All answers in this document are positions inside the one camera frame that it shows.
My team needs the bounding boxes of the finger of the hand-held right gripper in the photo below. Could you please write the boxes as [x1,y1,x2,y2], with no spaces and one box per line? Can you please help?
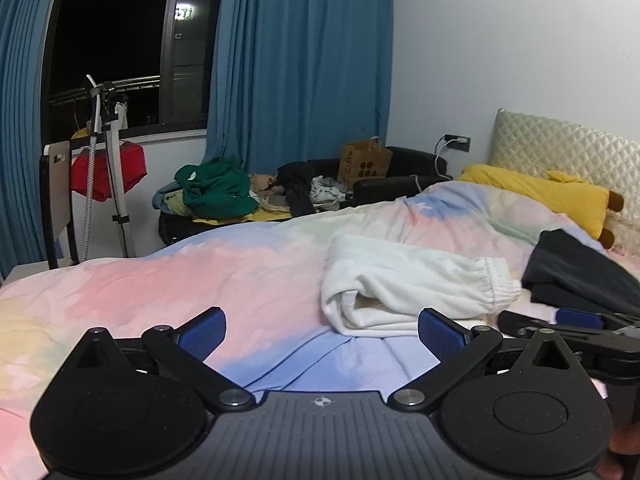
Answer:
[555,308,640,332]
[499,310,632,345]

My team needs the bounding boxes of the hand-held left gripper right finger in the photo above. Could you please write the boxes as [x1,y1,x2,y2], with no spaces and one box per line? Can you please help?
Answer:
[387,307,588,415]

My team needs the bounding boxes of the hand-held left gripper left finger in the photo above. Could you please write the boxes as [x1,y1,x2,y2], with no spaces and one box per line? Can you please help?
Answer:
[52,306,253,413]

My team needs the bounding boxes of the white pants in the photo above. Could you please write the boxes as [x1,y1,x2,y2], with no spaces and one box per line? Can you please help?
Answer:
[320,233,524,339]

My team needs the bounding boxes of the black folded clothes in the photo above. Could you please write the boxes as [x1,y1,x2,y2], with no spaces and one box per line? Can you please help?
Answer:
[520,228,640,320]

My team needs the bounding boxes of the pastel blanket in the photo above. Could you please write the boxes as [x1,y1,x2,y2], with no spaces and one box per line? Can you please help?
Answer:
[0,178,640,480]

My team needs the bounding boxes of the yellow garment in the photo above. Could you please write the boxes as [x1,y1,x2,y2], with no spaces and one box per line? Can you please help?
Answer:
[191,209,292,226]

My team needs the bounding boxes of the yellow plush pillow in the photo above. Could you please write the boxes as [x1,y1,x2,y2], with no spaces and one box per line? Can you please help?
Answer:
[456,163,627,251]

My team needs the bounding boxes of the green hoodie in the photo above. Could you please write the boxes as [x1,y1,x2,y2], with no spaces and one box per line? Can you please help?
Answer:
[173,158,261,219]

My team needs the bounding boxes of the black sofa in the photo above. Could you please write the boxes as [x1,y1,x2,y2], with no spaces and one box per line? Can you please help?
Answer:
[158,145,455,247]

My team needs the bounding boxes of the quilted beige headboard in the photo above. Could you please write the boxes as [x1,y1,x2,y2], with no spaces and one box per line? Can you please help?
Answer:
[487,107,640,262]

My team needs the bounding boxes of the black garment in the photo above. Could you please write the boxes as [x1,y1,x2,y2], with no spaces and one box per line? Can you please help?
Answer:
[276,160,322,217]

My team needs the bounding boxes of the white low table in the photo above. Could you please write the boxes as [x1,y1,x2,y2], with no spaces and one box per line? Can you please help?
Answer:
[1,259,81,287]

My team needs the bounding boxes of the red garment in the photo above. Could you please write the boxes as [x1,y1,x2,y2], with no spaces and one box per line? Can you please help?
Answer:
[69,140,149,203]

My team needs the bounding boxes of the white patterned garment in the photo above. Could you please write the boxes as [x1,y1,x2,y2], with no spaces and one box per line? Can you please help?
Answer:
[309,174,352,212]

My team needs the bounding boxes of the garment steamer stand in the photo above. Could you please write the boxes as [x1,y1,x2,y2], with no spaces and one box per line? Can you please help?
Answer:
[79,74,137,262]

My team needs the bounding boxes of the brown paper bag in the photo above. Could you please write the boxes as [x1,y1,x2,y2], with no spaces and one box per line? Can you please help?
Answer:
[337,135,394,189]

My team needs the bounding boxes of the black framed chair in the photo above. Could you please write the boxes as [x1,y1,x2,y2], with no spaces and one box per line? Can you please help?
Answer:
[39,140,77,272]

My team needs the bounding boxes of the white charging cable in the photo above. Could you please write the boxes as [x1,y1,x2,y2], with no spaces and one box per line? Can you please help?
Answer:
[433,136,453,182]

